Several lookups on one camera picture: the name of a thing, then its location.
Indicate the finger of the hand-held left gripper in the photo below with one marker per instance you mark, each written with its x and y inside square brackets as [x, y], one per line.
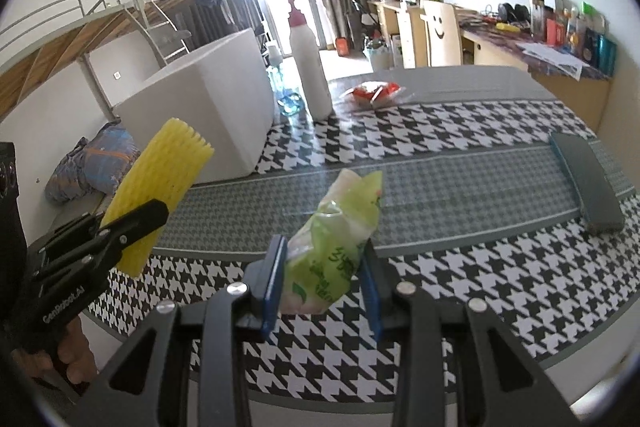
[80, 227]
[135, 224]

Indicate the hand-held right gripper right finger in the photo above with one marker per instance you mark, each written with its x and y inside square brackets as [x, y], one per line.
[372, 297]

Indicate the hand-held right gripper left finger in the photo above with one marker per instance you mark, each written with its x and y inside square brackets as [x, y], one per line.
[275, 287]

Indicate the yellow cloth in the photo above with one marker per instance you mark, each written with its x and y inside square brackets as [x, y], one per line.
[160, 172]

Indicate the white foam box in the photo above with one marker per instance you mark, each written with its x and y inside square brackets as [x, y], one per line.
[200, 107]

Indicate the person's left hand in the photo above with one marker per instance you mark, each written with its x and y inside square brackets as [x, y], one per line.
[75, 357]

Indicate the blue bedding bundle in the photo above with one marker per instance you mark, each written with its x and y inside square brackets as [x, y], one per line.
[90, 167]

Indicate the houndstooth tablecloth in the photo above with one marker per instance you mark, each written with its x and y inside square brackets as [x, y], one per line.
[475, 207]

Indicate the metal bunk bed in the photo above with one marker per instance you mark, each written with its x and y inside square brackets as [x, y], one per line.
[65, 42]

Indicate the clear blue spray bottle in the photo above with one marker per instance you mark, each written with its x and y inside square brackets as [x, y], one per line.
[285, 92]

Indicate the red snack packet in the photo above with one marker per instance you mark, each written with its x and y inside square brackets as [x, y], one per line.
[372, 93]

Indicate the white pump bottle red cap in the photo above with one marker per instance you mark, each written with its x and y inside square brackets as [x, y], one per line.
[310, 67]

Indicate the white waste bin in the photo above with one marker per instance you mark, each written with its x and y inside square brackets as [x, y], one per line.
[377, 57]

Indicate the dark green flat case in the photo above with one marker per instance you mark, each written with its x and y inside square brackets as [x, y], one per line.
[590, 182]

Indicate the wooden chair with smiley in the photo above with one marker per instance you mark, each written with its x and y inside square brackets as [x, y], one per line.
[442, 32]

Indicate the light wooden desk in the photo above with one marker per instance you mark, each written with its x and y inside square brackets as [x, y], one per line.
[560, 92]

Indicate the small yellow item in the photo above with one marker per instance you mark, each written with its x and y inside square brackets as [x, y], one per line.
[507, 27]

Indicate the printed papers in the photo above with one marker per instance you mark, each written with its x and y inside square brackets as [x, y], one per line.
[555, 57]

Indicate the black headphones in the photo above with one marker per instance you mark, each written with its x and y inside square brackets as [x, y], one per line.
[512, 12]

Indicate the row of bottles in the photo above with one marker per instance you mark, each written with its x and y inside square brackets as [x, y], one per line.
[575, 32]

